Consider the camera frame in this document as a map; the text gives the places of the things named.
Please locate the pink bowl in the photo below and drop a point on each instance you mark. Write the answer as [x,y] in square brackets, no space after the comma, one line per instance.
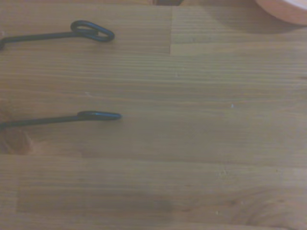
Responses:
[287,12]

